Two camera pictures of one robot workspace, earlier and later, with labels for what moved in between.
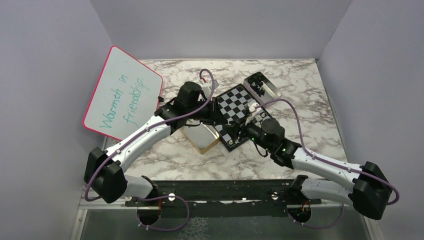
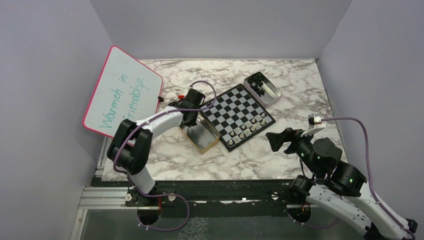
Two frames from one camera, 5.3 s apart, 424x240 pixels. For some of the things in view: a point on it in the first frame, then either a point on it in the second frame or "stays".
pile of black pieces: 255,82 stays
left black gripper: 215,117 -> 193,121
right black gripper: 236,126 -> 276,139
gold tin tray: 203,136 stays
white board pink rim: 126,93 stays
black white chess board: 232,104 stays
